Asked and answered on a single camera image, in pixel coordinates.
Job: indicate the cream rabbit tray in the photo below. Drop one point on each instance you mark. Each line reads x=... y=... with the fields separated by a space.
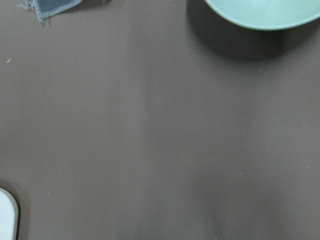
x=9 y=213

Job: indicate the mint green bowl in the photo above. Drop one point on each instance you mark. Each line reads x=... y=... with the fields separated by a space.
x=267 y=15

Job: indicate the grey folded cloth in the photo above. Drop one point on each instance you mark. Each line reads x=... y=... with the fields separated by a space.
x=47 y=8

